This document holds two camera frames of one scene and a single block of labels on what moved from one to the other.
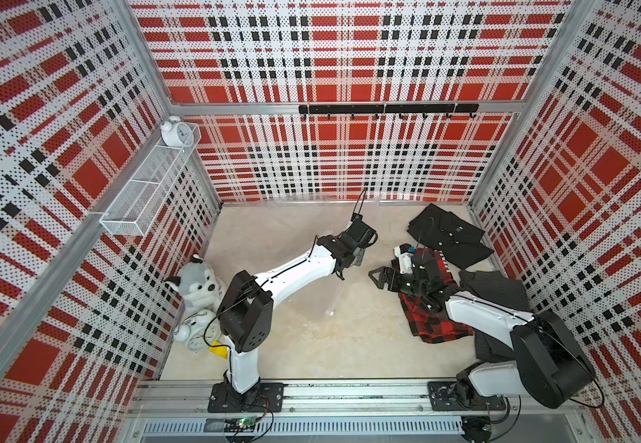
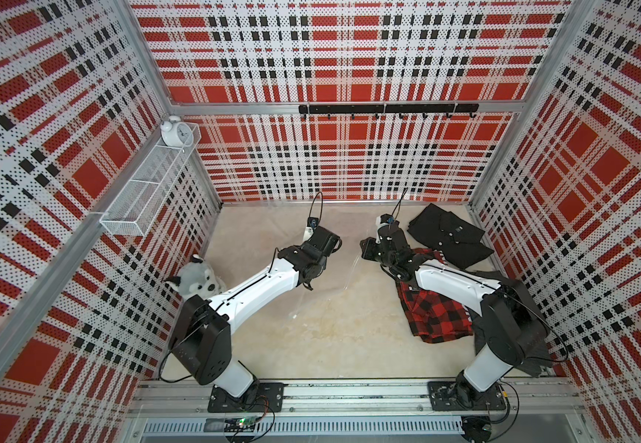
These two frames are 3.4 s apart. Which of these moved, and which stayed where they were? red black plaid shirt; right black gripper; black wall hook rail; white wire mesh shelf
Moved: right black gripper
Stayed: red black plaid shirt; black wall hook rail; white wire mesh shelf
